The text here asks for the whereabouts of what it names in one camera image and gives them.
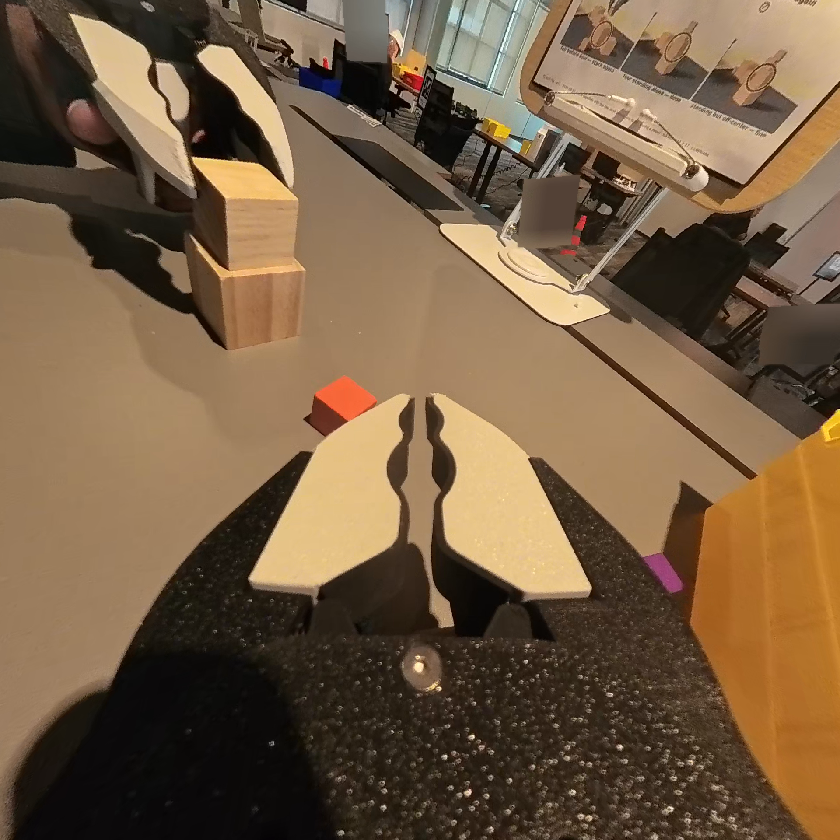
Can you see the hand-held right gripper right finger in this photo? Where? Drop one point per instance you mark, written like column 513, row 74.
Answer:
column 512, row 525

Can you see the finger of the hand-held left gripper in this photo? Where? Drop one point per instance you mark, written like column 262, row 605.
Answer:
column 249, row 105
column 131, row 92

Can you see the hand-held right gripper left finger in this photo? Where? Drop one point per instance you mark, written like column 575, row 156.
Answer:
column 341, row 512

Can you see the red wooden cube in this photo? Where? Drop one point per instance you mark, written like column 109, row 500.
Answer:
column 341, row 403

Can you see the medium plain wooden cube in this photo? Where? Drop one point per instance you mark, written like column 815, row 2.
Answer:
column 249, row 216

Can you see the purple wooden cube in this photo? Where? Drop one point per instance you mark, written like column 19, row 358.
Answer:
column 664, row 574

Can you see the large plain wooden cube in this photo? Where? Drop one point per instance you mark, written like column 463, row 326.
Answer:
column 256, row 305

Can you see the person's left forearm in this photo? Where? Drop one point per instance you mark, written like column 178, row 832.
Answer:
column 26, row 131

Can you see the person's left hand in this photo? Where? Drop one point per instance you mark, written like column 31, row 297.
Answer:
column 88, row 124

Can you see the blue plastic bin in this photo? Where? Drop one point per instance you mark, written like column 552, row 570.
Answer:
column 318, row 82

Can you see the white hard hat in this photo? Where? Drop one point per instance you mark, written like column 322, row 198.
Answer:
column 396, row 40

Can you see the small yellow bin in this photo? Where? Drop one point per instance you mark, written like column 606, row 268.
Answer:
column 410, row 65
column 495, row 128

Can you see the black desk mat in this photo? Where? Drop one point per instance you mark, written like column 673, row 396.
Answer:
column 400, row 174

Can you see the large yellow plastic bin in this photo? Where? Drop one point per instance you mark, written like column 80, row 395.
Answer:
column 774, row 590

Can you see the document stand with white base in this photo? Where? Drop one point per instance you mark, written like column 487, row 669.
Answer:
column 485, row 249

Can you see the office chair with black jacket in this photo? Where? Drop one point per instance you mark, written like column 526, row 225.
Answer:
column 682, row 282

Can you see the orange traffic cone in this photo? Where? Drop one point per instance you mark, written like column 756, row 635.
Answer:
column 581, row 229

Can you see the small sign on pole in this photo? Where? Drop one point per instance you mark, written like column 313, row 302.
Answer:
column 828, row 266

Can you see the printed instruction sheet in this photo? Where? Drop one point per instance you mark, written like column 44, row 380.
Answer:
column 689, row 65

